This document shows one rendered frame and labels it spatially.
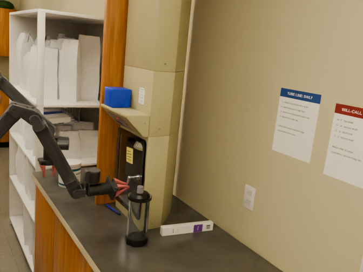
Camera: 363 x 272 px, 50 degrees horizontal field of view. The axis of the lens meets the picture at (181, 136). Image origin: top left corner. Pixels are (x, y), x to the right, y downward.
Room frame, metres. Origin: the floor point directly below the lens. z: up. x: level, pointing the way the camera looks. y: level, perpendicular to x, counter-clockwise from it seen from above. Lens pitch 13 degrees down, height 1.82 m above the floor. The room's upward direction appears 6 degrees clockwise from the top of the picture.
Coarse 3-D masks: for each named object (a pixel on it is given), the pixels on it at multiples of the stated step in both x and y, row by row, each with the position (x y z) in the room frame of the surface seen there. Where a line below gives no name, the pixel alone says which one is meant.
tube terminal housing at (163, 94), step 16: (128, 80) 1.96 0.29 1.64; (144, 80) 1.81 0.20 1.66; (160, 80) 1.76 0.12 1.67; (176, 80) 1.84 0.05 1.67; (160, 96) 1.77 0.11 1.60; (176, 96) 1.87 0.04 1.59; (144, 112) 1.79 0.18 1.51; (160, 112) 1.77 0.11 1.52; (176, 112) 1.91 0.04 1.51; (160, 128) 1.78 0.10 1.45; (176, 128) 1.94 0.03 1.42; (160, 144) 1.78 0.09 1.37; (176, 144) 1.97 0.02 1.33; (160, 160) 1.78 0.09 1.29; (160, 176) 1.79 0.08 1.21; (160, 192) 1.79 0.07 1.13; (160, 208) 1.80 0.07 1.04; (160, 224) 1.80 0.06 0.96
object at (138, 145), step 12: (120, 132) 1.98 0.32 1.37; (120, 144) 1.97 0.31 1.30; (132, 144) 1.85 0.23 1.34; (144, 144) 1.75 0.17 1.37; (120, 156) 1.96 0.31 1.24; (144, 156) 1.74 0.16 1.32; (120, 168) 1.95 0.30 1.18; (132, 168) 1.83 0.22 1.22; (120, 180) 1.94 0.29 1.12; (132, 180) 1.83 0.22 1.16
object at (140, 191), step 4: (140, 188) 1.62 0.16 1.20; (132, 192) 1.63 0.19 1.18; (136, 192) 1.63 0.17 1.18; (140, 192) 1.62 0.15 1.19; (144, 192) 1.64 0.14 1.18; (132, 196) 1.60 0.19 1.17; (136, 196) 1.59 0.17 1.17; (140, 196) 1.59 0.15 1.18; (144, 196) 1.60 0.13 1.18; (148, 196) 1.62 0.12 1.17
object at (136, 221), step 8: (136, 200) 1.58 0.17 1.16; (144, 200) 1.59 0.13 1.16; (136, 208) 1.59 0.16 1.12; (144, 208) 1.60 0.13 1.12; (128, 216) 1.61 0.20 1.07; (136, 216) 1.59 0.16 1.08; (144, 216) 1.60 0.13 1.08; (128, 224) 1.61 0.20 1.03; (136, 224) 1.59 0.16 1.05; (144, 224) 1.60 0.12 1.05; (128, 232) 1.60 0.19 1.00; (136, 232) 1.59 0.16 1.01; (144, 232) 1.60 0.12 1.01; (136, 240) 1.59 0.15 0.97
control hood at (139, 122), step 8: (112, 112) 1.84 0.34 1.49; (120, 112) 1.75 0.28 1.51; (128, 112) 1.77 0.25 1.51; (136, 112) 1.79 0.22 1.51; (128, 120) 1.70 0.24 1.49; (136, 120) 1.71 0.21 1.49; (144, 120) 1.73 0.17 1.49; (128, 128) 1.86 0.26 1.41; (136, 128) 1.71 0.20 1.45; (144, 128) 1.73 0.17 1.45; (144, 136) 1.73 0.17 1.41
